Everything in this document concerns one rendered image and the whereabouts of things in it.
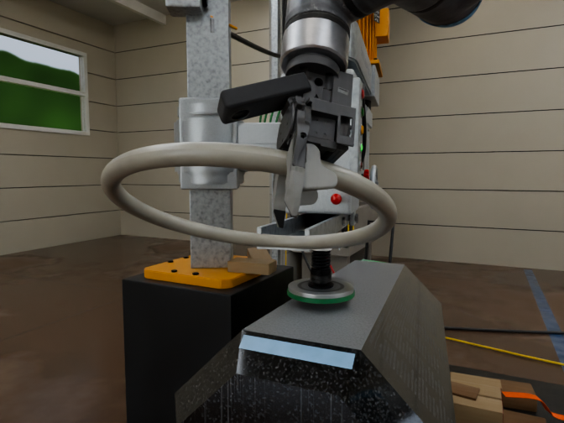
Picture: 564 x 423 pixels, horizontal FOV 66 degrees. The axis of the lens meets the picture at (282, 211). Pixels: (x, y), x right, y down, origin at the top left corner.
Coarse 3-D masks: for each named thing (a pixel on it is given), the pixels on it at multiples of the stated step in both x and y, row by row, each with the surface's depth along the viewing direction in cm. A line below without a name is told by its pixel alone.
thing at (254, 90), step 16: (272, 80) 52; (288, 80) 53; (304, 80) 54; (224, 96) 50; (240, 96) 51; (256, 96) 51; (272, 96) 52; (288, 96) 53; (224, 112) 52; (240, 112) 52; (256, 112) 54
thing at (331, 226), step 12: (300, 216) 132; (336, 216) 131; (348, 216) 155; (264, 228) 98; (276, 228) 107; (288, 228) 118; (300, 228) 132; (312, 228) 95; (324, 228) 110; (336, 228) 129
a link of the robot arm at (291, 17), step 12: (288, 0) 59; (300, 0) 56; (312, 0) 55; (324, 0) 55; (336, 0) 55; (288, 12) 58; (300, 12) 55; (312, 12) 55; (324, 12) 55; (336, 12) 55; (348, 12) 56; (288, 24) 57; (348, 24) 57; (348, 36) 57
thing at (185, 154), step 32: (128, 160) 56; (160, 160) 53; (192, 160) 52; (224, 160) 51; (256, 160) 51; (352, 192) 56; (384, 192) 60; (160, 224) 86; (192, 224) 91; (384, 224) 69
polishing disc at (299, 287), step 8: (296, 280) 147; (304, 280) 147; (336, 280) 147; (288, 288) 139; (296, 288) 137; (304, 288) 137; (312, 288) 137; (336, 288) 137; (344, 288) 137; (352, 288) 137; (304, 296) 131; (312, 296) 130; (320, 296) 130; (328, 296) 130; (336, 296) 130; (344, 296) 132
